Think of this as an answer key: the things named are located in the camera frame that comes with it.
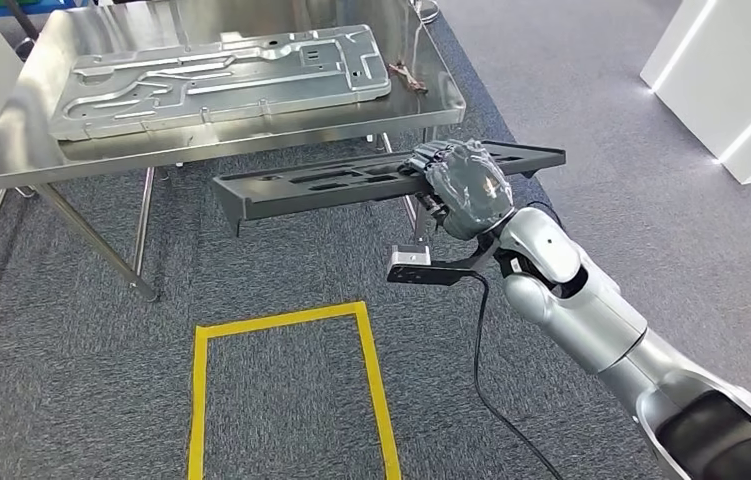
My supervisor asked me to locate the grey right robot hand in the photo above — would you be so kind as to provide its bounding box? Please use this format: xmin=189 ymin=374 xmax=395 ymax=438
xmin=400 ymin=139 xmax=515 ymax=241

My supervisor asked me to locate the black plastic panel part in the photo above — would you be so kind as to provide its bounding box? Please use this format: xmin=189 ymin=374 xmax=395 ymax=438
xmin=211 ymin=140 xmax=567 ymax=236

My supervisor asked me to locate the stainless steel workbench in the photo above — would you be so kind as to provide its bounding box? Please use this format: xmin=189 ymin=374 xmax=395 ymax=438
xmin=0 ymin=0 xmax=468 ymax=304

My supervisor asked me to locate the small brown rusty tool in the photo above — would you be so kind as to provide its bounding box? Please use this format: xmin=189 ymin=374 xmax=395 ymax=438
xmin=388 ymin=61 xmax=429 ymax=94

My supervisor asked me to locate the chrome stool base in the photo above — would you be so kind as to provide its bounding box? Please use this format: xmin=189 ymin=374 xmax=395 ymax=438
xmin=408 ymin=0 xmax=441 ymax=24

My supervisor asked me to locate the yellow floor tape square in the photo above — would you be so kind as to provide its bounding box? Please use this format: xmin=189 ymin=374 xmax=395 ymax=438
xmin=187 ymin=301 xmax=403 ymax=480

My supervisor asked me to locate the stamped sheet metal panel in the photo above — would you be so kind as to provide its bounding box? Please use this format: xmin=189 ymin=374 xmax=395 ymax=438
xmin=48 ymin=24 xmax=393 ymax=142

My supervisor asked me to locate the white block with light strips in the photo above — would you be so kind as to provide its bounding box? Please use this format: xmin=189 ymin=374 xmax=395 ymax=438
xmin=639 ymin=0 xmax=751 ymax=185

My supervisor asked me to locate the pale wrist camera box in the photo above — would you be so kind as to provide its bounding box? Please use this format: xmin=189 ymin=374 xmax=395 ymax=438
xmin=386 ymin=243 xmax=502 ymax=287

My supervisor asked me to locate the black camera cable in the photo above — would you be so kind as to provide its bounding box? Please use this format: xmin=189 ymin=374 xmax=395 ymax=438
xmin=470 ymin=271 xmax=566 ymax=480

